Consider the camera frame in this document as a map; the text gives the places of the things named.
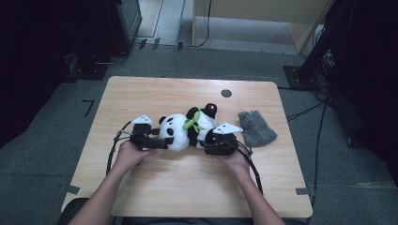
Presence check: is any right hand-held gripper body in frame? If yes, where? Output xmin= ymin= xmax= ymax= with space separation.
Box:
xmin=204 ymin=122 xmax=244 ymax=157

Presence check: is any left hand-held gripper cable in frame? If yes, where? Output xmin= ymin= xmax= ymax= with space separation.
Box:
xmin=105 ymin=120 xmax=134 ymax=176

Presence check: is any hand-held gripper cable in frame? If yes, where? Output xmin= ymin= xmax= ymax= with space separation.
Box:
xmin=105 ymin=120 xmax=134 ymax=176
xmin=235 ymin=140 xmax=265 ymax=195

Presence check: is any person's left hand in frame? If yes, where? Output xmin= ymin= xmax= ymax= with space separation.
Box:
xmin=115 ymin=140 xmax=158 ymax=175

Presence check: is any right hand-held gripper cable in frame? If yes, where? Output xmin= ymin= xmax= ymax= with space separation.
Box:
xmin=235 ymin=140 xmax=265 ymax=195

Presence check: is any light wooden desk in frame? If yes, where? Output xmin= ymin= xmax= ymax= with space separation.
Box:
xmin=191 ymin=0 xmax=333 ymax=54

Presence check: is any black chair seat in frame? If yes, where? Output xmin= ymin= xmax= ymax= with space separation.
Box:
xmin=55 ymin=197 xmax=90 ymax=225

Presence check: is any dark curtain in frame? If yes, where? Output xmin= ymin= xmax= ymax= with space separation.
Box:
xmin=327 ymin=0 xmax=398 ymax=187
xmin=0 ymin=0 xmax=78 ymax=148

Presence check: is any black and white panda plush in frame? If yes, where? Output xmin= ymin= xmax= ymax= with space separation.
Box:
xmin=158 ymin=102 xmax=219 ymax=153

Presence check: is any black hanging cable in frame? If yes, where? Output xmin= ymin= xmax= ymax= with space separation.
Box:
xmin=187 ymin=0 xmax=213 ymax=49

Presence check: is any person's right hand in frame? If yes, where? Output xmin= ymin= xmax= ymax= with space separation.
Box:
xmin=216 ymin=149 xmax=252 ymax=180

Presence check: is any black metal stand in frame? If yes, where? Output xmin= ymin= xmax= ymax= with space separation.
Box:
xmin=283 ymin=0 xmax=358 ymax=92

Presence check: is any black floor cable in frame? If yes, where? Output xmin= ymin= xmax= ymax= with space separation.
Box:
xmin=304 ymin=101 xmax=329 ymax=225
xmin=285 ymin=99 xmax=328 ymax=123

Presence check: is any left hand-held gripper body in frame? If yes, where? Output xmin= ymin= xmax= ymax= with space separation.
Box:
xmin=129 ymin=114 xmax=169 ymax=152

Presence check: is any grey knitted doll garment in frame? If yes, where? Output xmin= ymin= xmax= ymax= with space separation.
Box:
xmin=237 ymin=110 xmax=279 ymax=149

